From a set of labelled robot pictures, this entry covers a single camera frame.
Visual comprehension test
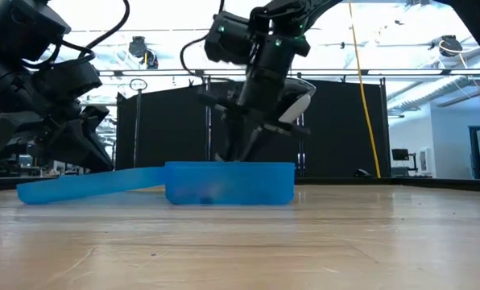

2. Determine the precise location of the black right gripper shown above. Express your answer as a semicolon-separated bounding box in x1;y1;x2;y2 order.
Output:
197;78;310;163

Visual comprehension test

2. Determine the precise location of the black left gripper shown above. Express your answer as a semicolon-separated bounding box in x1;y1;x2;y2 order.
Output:
0;100;115;173

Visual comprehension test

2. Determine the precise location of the blue plastic supply box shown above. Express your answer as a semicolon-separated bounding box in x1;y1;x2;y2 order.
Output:
16;160;296;206

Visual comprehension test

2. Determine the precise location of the chrome pole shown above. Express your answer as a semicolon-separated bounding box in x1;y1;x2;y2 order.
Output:
297;136;306;178

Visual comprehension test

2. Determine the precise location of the black desk lamp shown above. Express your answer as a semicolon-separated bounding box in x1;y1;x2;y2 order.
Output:
278;77;317;124

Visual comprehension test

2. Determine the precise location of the black partition screen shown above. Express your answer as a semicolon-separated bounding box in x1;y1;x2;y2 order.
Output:
114;78;392;180

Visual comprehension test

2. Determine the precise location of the black computer monitor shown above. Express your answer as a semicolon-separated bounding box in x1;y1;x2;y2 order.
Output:
391;148;411;163

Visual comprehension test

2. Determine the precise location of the white floor device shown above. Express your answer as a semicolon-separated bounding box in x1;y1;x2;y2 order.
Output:
419;147;437;177

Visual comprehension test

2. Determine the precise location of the ring-topped stand pole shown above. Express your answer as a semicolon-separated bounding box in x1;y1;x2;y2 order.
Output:
129;78;149;174

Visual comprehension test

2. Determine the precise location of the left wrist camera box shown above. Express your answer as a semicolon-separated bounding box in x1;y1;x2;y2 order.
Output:
30;60;104;102

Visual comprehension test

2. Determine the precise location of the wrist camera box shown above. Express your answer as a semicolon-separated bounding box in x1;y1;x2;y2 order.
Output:
203;10;252;65
30;60;104;102

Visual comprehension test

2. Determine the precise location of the black ceiling camera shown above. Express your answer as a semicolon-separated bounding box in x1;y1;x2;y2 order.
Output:
127;35;159;70
439;35;465;57

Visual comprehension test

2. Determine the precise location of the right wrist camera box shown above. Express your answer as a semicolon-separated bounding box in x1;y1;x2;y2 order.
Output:
203;10;252;65

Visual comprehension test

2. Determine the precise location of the overhead metal rail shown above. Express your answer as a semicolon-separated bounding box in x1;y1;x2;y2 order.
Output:
97;68;480;78

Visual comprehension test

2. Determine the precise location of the yellow hanging cable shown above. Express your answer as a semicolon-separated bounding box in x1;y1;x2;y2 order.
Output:
347;0;382;180

